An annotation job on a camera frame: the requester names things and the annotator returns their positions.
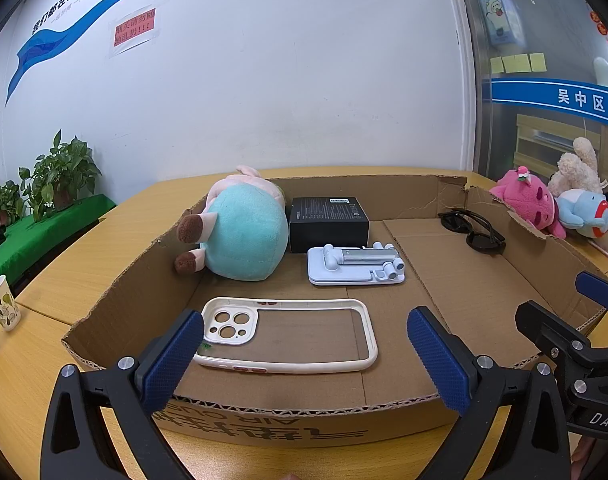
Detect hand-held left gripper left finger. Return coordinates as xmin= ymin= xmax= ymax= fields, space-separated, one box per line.
xmin=39 ymin=308 xmax=205 ymax=480

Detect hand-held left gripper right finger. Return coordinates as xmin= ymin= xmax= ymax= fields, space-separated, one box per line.
xmin=406 ymin=305 xmax=572 ymax=480

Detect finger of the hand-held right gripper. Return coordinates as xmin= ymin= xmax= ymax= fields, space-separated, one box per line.
xmin=515 ymin=300 xmax=593 ymax=377
xmin=575 ymin=270 xmax=608 ymax=312

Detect white phone case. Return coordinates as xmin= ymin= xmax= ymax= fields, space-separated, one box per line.
xmin=193 ymin=297 xmax=380 ymax=375

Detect black sunglasses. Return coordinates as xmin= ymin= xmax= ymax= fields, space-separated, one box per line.
xmin=438 ymin=208 xmax=506 ymax=256

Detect brown cardboard box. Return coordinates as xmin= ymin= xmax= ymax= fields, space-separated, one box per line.
xmin=60 ymin=174 xmax=608 ymax=453

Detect white folding phone stand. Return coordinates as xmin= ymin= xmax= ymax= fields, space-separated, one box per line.
xmin=306 ymin=242 xmax=407 ymax=287

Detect black product box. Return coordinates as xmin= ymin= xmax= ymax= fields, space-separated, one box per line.
xmin=289 ymin=196 xmax=371 ymax=254

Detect person's right hand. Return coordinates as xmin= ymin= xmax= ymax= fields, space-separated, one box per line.
xmin=571 ymin=437 xmax=593 ymax=466

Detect blue plush toy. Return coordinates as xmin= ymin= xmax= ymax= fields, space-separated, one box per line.
xmin=555 ymin=188 xmax=608 ymax=239

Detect pink plush toy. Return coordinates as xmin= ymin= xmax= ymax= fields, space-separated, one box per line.
xmin=489 ymin=166 xmax=567 ymax=240

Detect beige plush toy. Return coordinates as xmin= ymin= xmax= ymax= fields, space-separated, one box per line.
xmin=548 ymin=137 xmax=607 ymax=198

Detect teal plush toy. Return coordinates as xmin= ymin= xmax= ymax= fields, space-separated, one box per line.
xmin=174 ymin=165 xmax=291 ymax=282

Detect printed paper cup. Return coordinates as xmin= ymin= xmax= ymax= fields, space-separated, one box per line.
xmin=0 ymin=275 xmax=22 ymax=332

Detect green table cloth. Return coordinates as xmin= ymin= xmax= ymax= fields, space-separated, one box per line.
xmin=0 ymin=194 xmax=118 ymax=292

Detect large green potted plant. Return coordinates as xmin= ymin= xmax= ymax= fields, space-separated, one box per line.
xmin=19 ymin=130 xmax=103 ymax=222

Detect small green potted plant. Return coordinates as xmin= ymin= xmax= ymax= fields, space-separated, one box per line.
xmin=0 ymin=177 xmax=26 ymax=227

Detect red window decal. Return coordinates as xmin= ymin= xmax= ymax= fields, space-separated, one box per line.
xmin=588 ymin=6 xmax=608 ymax=52

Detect blue cartoon poster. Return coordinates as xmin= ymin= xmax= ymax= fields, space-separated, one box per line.
xmin=476 ymin=0 xmax=528 ymax=49

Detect red and white wall notice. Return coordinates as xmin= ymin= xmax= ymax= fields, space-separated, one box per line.
xmin=108 ymin=7 xmax=163 ymax=58

